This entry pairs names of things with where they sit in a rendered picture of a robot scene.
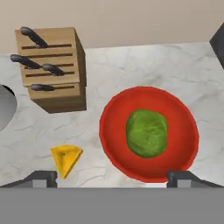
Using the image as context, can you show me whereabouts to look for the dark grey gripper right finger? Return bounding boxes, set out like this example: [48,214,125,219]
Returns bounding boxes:
[166,171,224,188]

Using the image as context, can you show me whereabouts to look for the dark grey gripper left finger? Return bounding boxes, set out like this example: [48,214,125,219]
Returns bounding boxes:
[0,170,58,188]

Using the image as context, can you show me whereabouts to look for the yellow cheese wedge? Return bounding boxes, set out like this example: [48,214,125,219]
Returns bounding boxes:
[50,144,84,180]

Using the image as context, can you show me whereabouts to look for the red salad bowl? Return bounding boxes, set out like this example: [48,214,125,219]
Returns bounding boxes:
[99,86,200,184]

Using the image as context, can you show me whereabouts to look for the green lettuce head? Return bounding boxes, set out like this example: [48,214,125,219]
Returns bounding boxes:
[125,108,170,159]

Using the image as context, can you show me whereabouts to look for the wooden knife block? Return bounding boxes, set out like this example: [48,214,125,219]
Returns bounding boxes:
[14,26,88,115]

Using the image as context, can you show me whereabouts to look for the dark appliance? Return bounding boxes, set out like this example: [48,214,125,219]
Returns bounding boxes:
[209,22,224,70]

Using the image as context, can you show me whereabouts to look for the black knife handle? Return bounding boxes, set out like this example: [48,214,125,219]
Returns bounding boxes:
[10,53,43,70]
[31,83,56,92]
[19,26,49,49]
[42,63,66,77]

